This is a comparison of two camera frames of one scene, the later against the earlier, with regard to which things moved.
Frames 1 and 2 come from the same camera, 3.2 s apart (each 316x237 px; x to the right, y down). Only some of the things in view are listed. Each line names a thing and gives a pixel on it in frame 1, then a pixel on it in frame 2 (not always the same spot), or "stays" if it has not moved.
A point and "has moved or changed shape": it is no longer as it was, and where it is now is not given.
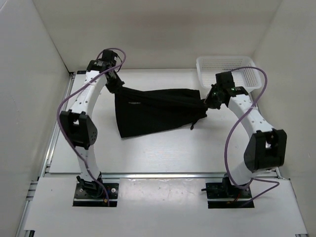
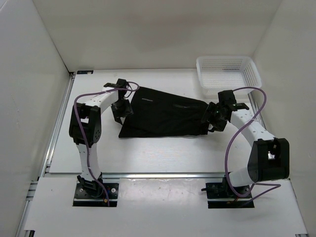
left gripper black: (118, 81) → (128, 112)
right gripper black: (209, 102) → (218, 126)
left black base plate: (84, 196) stays
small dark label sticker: (81, 72) stays
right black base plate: (220, 195) stays
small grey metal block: (107, 59) → (121, 83)
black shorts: (140, 111) has moved or changed shape
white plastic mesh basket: (208, 67) stays
